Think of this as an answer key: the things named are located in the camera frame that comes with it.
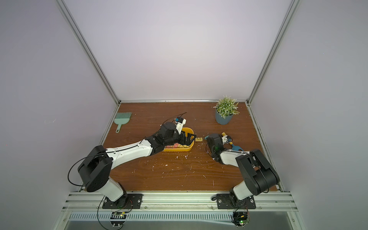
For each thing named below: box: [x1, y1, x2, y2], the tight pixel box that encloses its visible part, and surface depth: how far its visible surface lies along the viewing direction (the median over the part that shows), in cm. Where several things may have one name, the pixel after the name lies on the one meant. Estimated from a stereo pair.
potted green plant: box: [212, 95, 241, 126], surface depth 97 cm
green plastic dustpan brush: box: [114, 112, 133, 134], surface depth 112 cm
